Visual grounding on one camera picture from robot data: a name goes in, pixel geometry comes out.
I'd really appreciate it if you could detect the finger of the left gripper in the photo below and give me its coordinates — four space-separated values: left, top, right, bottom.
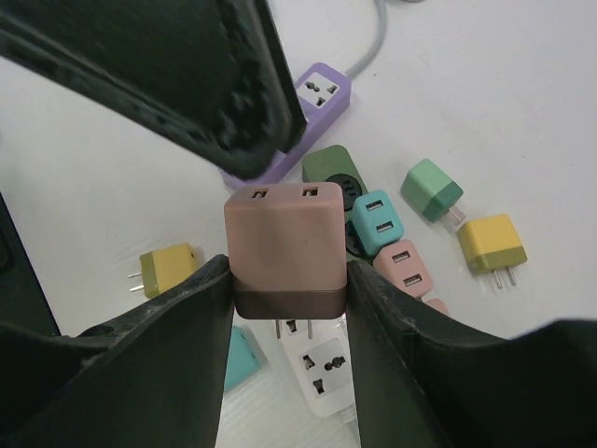
1 0 307 177

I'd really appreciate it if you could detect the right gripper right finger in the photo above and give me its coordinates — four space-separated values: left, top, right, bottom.
347 261 596 447

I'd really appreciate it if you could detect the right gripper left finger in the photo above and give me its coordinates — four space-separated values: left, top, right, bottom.
1 255 233 447

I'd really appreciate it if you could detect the pink charger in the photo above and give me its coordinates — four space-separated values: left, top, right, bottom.
373 240 433 299
424 299 450 315
224 182 347 323

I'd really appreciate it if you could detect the teal charger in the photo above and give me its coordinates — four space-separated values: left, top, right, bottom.
352 189 404 257
224 326 261 393

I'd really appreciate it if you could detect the white power strip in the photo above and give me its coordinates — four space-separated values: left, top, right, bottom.
280 316 354 420

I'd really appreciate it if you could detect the yellow charger near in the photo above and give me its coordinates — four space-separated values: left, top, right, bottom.
128 243 199 300

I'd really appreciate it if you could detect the yellow charger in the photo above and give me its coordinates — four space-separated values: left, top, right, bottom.
128 243 199 300
457 214 528 288

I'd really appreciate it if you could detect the purple power strip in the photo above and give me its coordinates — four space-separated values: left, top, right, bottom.
220 63 352 190

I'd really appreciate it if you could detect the green power strip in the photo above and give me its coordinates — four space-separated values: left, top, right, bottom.
302 145 372 264

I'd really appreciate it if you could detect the yellow charger far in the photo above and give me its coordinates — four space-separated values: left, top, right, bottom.
457 214 528 288

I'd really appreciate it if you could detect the green charger far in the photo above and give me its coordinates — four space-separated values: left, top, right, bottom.
400 159 465 227

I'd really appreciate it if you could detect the grey cord of purple strip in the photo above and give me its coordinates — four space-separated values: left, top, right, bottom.
343 0 425 78

